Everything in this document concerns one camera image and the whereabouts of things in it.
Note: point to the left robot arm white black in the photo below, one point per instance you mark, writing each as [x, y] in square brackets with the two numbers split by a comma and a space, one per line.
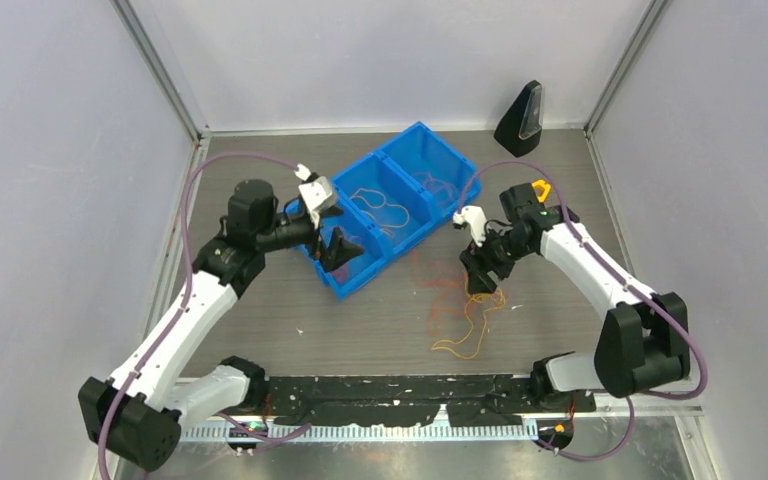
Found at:
[139, 413]

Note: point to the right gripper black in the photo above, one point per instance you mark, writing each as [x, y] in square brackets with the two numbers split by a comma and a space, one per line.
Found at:
[477, 260]

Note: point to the blue three-compartment plastic bin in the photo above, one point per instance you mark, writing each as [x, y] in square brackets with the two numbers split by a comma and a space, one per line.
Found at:
[393, 199]

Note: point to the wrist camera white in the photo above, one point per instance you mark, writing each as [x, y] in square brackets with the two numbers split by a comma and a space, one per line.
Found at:
[317, 194]
[473, 219]

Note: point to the yellow triangular plastic piece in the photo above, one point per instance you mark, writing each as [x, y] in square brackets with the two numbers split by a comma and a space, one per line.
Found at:
[542, 189]

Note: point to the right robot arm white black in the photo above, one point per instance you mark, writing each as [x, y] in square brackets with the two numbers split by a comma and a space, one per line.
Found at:
[641, 344]

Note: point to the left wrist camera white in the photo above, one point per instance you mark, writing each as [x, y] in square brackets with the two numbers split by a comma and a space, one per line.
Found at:
[317, 194]

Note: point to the black wedge-shaped stand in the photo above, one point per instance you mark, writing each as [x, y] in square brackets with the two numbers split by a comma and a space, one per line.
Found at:
[520, 128]

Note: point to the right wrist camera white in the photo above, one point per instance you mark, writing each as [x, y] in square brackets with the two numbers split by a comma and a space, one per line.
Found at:
[473, 219]

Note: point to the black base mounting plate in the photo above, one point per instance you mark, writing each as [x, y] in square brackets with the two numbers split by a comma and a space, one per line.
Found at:
[409, 400]

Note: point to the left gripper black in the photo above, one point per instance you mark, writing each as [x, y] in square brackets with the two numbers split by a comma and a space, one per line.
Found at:
[341, 250]

